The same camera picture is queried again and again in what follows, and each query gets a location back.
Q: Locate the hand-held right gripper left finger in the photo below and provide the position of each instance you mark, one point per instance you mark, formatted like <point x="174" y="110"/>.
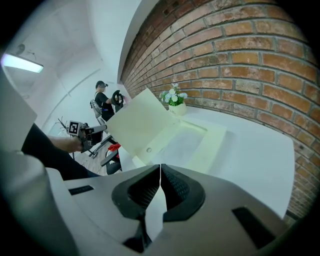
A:
<point x="100" y="200"/>

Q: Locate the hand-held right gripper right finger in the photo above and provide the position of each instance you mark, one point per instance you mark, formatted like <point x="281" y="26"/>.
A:
<point x="220" y="200"/>

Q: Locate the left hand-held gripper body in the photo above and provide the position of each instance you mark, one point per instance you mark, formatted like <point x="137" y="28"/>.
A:
<point x="75" y="128"/>

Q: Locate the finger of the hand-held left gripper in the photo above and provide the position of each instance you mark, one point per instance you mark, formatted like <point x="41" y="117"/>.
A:
<point x="101" y="128"/>

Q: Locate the pale yellow cloth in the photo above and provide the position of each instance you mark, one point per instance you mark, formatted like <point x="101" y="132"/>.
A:
<point x="140" y="120"/>

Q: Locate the person's left forearm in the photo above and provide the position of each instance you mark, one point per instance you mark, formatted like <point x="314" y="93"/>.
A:
<point x="65" y="143"/>

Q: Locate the red bag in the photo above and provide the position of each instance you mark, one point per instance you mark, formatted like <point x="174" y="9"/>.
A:
<point x="113" y="147"/>

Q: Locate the pink cloth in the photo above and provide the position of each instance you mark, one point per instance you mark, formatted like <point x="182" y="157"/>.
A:
<point x="126" y="100"/>

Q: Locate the person's black shirt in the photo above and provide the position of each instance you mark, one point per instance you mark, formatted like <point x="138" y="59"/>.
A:
<point x="50" y="160"/>

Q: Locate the white table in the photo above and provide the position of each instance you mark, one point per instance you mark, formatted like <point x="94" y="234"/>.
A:
<point x="262" y="162"/>

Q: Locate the potted white flowers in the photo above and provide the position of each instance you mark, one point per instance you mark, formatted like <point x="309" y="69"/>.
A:
<point x="175" y="100"/>

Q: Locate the ceiling tube light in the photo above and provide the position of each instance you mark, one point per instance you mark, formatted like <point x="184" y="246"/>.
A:
<point x="22" y="63"/>

